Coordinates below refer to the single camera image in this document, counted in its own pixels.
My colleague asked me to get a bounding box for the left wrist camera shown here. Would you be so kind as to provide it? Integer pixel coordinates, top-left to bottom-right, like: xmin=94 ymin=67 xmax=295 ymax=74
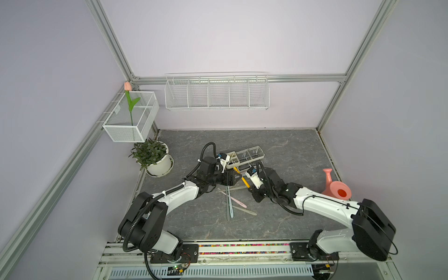
xmin=217 ymin=153 xmax=231 ymax=173

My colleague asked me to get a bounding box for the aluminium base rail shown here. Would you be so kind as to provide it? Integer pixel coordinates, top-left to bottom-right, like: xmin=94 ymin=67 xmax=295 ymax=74
xmin=98 ymin=240 xmax=378 ymax=267

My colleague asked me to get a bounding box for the white mesh box basket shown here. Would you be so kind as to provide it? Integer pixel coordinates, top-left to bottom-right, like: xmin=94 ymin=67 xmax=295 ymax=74
xmin=102 ymin=91 xmax=159 ymax=143

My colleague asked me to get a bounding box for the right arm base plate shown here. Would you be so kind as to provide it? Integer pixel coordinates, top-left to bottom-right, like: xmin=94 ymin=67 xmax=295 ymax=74
xmin=289 ymin=242 xmax=340 ymax=262

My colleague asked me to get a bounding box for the white wire wall basket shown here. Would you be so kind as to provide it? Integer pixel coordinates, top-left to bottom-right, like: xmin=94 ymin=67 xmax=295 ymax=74
xmin=164 ymin=72 xmax=270 ymax=111

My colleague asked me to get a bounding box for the yellow toothbrush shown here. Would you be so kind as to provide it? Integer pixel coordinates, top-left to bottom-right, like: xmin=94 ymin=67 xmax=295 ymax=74
xmin=233 ymin=167 xmax=250 ymax=189

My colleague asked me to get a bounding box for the grey-green toothbrush vertical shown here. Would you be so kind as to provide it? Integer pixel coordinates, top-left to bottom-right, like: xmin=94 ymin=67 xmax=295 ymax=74
xmin=224 ymin=191 xmax=231 ymax=221

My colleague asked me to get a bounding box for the pink watering can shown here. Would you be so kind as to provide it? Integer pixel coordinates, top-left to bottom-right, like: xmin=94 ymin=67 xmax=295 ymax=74
xmin=322 ymin=169 xmax=352 ymax=200

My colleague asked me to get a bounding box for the light blue toothbrush vertical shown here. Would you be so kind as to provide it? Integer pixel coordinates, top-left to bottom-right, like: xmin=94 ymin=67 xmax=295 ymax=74
xmin=226 ymin=186 xmax=234 ymax=219

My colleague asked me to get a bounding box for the white vent grille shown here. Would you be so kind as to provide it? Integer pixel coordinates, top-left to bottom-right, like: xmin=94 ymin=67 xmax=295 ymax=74
xmin=108 ymin=264 xmax=314 ymax=280

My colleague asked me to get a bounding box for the artificial pink tulip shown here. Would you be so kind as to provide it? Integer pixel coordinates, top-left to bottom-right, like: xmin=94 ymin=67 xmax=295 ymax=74
xmin=124 ymin=82 xmax=141 ymax=126

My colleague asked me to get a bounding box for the potted green plant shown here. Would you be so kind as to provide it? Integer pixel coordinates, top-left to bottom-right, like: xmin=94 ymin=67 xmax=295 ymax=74
xmin=129 ymin=140 xmax=174 ymax=178

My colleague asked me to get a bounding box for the cream toothbrush holder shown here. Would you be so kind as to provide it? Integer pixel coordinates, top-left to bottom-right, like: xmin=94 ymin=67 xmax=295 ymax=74
xmin=226 ymin=146 xmax=266 ymax=169

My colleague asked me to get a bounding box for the beige toothbrush upper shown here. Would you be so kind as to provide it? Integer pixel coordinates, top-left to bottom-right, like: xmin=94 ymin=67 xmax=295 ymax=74
xmin=215 ymin=186 xmax=248 ymax=193

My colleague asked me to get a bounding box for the pink toothbrush middle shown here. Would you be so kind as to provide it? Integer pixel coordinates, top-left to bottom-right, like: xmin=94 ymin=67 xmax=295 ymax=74
xmin=220 ymin=191 xmax=247 ymax=208

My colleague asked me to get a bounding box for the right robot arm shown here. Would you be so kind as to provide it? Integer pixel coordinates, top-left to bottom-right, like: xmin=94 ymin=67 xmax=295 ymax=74
xmin=244 ymin=165 xmax=396 ymax=261

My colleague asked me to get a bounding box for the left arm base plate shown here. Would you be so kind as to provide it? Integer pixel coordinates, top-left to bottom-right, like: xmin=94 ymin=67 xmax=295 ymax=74
xmin=150 ymin=243 xmax=199 ymax=264

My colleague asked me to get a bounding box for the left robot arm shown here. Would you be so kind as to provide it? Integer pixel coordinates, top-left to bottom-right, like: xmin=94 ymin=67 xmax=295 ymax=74
xmin=118 ymin=142 xmax=240 ymax=259

